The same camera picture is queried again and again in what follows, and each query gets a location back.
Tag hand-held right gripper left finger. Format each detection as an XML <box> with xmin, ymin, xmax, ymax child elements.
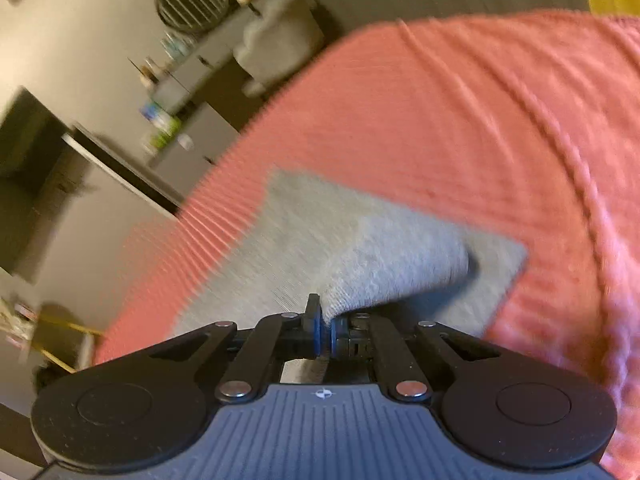
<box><xmin>145</xmin><ymin>294</ymin><xmax>326</xmax><ymax>405</ymax></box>

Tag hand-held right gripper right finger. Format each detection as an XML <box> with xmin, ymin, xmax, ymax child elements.
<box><xmin>327</xmin><ymin>310</ymin><xmax>501</xmax><ymax>403</ymax></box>

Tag grey pants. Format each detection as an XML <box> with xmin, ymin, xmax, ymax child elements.
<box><xmin>172</xmin><ymin>169</ymin><xmax>530</xmax><ymax>361</ymax></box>

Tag grey vanity dresser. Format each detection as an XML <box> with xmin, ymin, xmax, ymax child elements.
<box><xmin>145</xmin><ymin>10</ymin><xmax>261</xmax><ymax>181</ymax></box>

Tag pink ribbed blanket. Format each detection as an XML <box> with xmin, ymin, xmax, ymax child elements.
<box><xmin>92</xmin><ymin>12</ymin><xmax>640</xmax><ymax>480</ymax></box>

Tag green packet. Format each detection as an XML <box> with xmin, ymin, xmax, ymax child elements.
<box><xmin>147</xmin><ymin>117</ymin><xmax>182</xmax><ymax>155</ymax></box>

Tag light grey armchair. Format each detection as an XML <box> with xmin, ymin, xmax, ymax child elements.
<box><xmin>232</xmin><ymin>0</ymin><xmax>326</xmax><ymax>98</ymax></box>

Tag small clear bottles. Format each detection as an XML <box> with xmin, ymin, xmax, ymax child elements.
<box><xmin>160</xmin><ymin>30</ymin><xmax>197</xmax><ymax>59</ymax></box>

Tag round black-framed mirror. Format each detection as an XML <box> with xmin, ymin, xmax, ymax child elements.
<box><xmin>155</xmin><ymin>0</ymin><xmax>232</xmax><ymax>31</ymax></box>

